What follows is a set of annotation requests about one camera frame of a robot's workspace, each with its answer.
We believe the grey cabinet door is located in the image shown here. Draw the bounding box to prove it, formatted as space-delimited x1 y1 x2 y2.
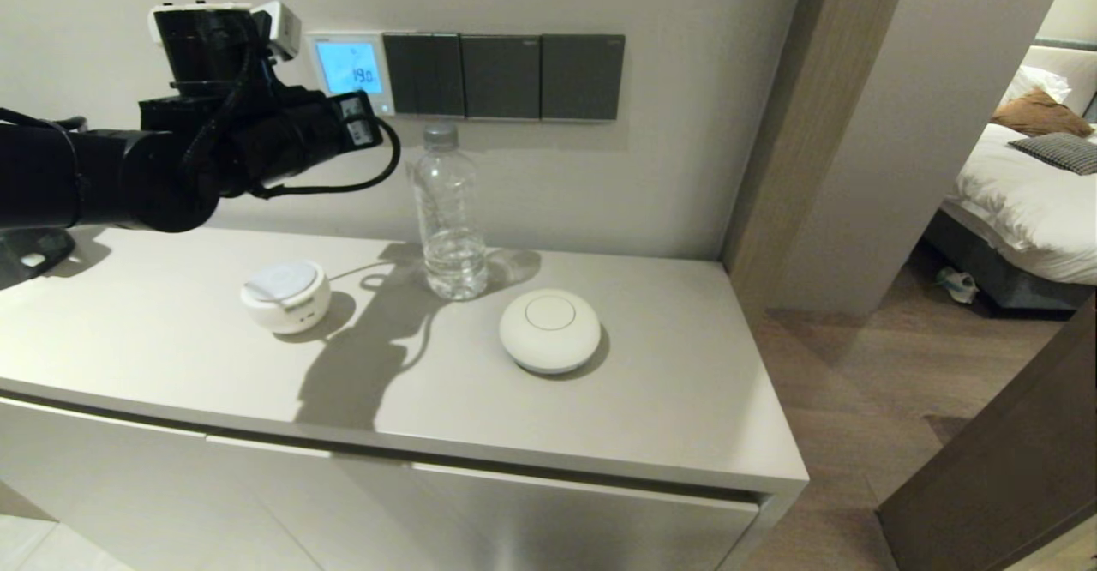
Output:
0 395 325 571
206 434 762 571

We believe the white wall thermostat panel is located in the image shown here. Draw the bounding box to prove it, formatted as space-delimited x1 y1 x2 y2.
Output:
304 31 395 117

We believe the brown pillow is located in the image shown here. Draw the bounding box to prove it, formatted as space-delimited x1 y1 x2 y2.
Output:
990 88 1096 139

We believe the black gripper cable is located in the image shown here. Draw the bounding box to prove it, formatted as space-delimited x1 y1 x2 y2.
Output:
206 117 402 201

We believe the white pillow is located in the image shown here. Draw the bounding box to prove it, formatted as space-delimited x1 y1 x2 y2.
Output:
1001 64 1072 108

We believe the dark grey triple switch panel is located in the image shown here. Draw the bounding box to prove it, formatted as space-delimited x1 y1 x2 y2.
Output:
382 33 466 119

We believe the grey checkered pillow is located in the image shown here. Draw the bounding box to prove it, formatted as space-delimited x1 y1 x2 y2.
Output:
1008 132 1097 177

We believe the black plastic appliance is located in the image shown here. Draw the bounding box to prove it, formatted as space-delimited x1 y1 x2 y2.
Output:
0 228 75 291

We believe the clear plastic water bottle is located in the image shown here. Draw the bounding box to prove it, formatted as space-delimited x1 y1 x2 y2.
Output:
411 123 489 302

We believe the bed with white duvet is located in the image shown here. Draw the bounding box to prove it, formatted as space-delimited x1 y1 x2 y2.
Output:
921 123 1097 313

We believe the wooden door frame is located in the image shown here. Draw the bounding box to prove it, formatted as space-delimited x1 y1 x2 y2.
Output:
720 0 916 325

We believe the grey cabinet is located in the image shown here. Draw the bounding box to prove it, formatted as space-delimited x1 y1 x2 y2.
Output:
0 221 811 571

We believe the white flat dome device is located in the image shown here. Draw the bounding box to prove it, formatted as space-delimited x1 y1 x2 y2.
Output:
499 288 602 376

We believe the light slipper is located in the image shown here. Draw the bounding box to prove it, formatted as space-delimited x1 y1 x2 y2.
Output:
936 266 980 306

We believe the white round speaker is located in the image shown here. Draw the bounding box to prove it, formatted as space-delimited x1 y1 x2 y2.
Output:
239 261 332 335

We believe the dark brown wooden door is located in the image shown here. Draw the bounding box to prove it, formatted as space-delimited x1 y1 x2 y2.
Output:
876 295 1097 571

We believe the beige padded headboard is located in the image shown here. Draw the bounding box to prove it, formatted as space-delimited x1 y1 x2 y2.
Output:
1024 37 1097 118

